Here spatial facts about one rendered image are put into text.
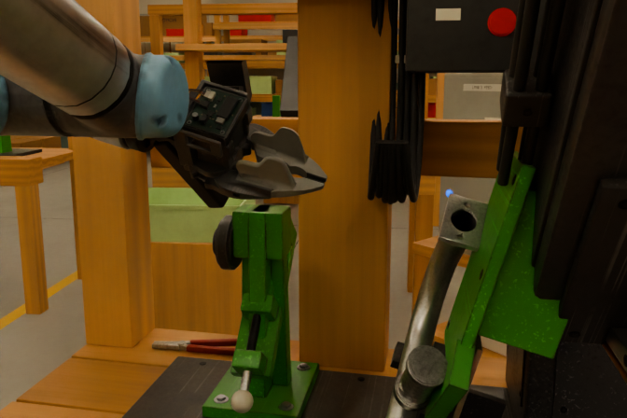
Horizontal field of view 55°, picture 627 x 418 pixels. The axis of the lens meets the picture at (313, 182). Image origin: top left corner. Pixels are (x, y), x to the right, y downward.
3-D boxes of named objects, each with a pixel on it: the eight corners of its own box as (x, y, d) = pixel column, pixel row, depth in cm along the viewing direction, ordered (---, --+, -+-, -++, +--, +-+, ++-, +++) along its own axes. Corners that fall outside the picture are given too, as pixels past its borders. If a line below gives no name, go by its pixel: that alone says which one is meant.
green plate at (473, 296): (536, 415, 53) (624, 192, 48) (444, 384, 54) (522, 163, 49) (518, 356, 64) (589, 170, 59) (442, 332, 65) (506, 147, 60)
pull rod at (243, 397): (249, 419, 73) (248, 375, 72) (228, 416, 74) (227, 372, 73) (262, 396, 79) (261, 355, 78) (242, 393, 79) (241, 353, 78)
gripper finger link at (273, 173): (315, 182, 57) (228, 153, 59) (313, 214, 62) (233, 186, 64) (327, 158, 59) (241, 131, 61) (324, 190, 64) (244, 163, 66)
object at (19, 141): (24, 174, 832) (21, 143, 825) (-32, 174, 837) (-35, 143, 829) (64, 162, 950) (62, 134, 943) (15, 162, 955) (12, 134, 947)
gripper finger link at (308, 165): (327, 155, 59) (242, 130, 61) (325, 188, 64) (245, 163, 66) (337, 132, 61) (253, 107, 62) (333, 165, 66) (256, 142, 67)
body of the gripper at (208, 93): (224, 148, 57) (113, 113, 59) (231, 196, 64) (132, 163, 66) (255, 92, 61) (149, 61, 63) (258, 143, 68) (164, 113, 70)
